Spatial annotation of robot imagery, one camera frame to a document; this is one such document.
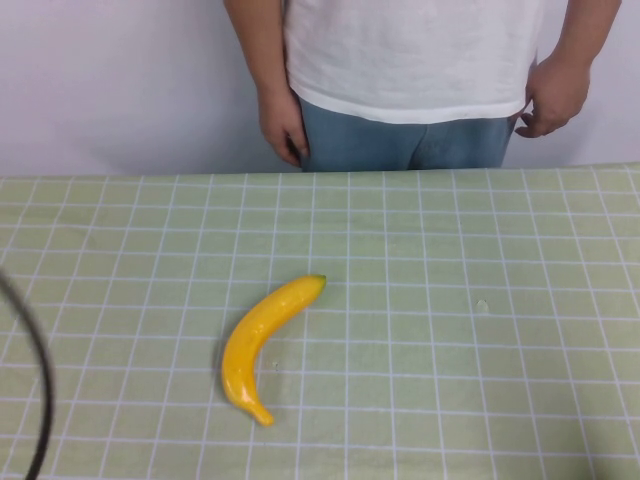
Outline person's right forearm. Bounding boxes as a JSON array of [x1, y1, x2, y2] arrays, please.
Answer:
[[222, 0, 294, 99]]

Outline blue jeans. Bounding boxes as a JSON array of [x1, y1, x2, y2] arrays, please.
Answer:
[[297, 96, 518, 173]]

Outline person's left forearm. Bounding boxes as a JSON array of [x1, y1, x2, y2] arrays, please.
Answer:
[[536, 0, 619, 68]]

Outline yellow plastic banana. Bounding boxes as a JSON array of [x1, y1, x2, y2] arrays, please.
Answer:
[[221, 274, 328, 428]]

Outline thick black camera cable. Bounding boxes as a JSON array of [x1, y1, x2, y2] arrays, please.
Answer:
[[0, 270, 56, 480]]

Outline person's left hand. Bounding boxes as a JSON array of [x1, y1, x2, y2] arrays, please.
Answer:
[[514, 53, 593, 140]]

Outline white t-shirt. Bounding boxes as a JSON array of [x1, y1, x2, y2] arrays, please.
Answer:
[[277, 0, 547, 126]]

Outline person's right hand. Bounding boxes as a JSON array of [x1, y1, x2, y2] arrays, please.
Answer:
[[257, 91, 310, 168]]

